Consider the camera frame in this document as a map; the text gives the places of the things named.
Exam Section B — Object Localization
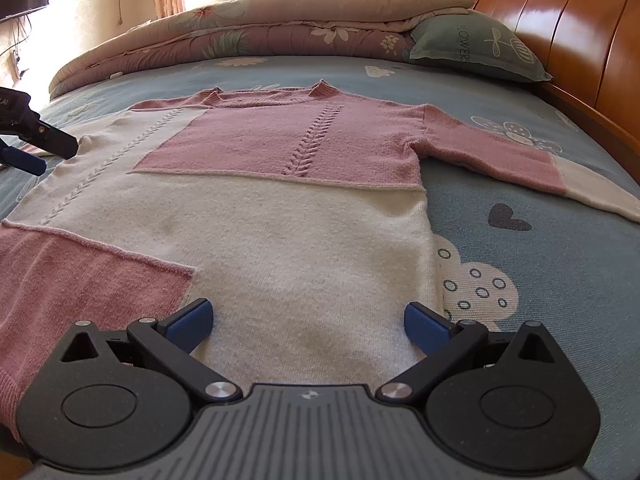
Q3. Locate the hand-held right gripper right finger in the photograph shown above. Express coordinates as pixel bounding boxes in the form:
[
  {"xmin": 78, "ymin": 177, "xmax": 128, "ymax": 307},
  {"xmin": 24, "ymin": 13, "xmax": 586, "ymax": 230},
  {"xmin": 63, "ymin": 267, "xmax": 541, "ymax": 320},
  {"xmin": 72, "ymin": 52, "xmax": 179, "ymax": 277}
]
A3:
[{"xmin": 376, "ymin": 302, "xmax": 571, "ymax": 402}]

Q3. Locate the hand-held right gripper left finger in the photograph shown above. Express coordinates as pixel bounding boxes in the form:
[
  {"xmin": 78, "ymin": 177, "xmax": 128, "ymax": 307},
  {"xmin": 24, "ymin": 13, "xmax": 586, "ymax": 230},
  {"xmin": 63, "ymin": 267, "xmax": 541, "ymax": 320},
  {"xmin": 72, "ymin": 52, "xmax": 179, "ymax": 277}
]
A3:
[{"xmin": 45, "ymin": 299, "xmax": 243, "ymax": 403}]

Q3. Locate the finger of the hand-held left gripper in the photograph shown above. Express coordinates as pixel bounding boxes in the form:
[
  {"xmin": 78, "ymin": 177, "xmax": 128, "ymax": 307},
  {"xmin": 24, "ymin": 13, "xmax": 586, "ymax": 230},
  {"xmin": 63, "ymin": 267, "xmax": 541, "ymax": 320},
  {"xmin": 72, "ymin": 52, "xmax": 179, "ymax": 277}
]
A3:
[
  {"xmin": 22, "ymin": 120, "xmax": 80, "ymax": 160},
  {"xmin": 0, "ymin": 141, "xmax": 47, "ymax": 177}
]

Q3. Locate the pink and white knit sweater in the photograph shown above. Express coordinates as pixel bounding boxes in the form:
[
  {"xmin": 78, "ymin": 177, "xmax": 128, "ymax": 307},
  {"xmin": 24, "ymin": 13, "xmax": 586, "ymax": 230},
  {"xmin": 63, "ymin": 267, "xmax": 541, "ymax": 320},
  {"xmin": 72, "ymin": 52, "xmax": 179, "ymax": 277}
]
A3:
[{"xmin": 0, "ymin": 80, "xmax": 640, "ymax": 441}]

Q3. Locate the bed with blue floral sheet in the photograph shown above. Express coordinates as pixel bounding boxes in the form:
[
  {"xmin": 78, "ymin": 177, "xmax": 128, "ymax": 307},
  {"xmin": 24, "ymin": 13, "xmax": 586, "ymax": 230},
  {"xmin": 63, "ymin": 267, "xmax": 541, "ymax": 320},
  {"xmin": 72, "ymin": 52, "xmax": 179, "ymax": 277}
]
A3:
[{"xmin": 0, "ymin": 52, "xmax": 640, "ymax": 480}]

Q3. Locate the folded pink floral quilt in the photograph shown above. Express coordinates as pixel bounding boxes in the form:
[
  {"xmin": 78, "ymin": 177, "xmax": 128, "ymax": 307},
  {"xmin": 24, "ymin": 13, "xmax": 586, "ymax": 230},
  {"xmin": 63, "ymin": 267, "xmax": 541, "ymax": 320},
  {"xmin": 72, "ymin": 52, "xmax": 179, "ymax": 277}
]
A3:
[{"xmin": 49, "ymin": 0, "xmax": 476, "ymax": 98}]

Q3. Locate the grey-blue printed pillow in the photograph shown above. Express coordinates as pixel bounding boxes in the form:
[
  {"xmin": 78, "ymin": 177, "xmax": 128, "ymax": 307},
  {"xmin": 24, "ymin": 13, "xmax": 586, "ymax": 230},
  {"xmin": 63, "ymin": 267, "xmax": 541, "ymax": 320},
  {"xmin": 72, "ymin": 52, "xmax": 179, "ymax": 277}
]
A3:
[{"xmin": 409, "ymin": 7, "xmax": 553, "ymax": 83}]

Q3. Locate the wooden headboard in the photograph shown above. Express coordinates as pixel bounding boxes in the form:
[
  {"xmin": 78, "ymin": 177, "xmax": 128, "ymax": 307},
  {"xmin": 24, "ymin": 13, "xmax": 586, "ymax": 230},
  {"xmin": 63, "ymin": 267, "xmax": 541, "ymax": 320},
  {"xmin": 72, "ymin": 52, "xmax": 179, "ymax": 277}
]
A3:
[{"xmin": 472, "ymin": 0, "xmax": 640, "ymax": 181}]

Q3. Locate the black television cable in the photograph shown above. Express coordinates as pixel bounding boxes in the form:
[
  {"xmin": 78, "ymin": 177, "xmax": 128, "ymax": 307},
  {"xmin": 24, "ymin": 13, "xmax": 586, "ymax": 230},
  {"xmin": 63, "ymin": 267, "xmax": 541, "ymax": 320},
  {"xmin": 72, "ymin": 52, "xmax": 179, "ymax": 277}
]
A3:
[{"xmin": 10, "ymin": 14, "xmax": 37, "ymax": 57}]

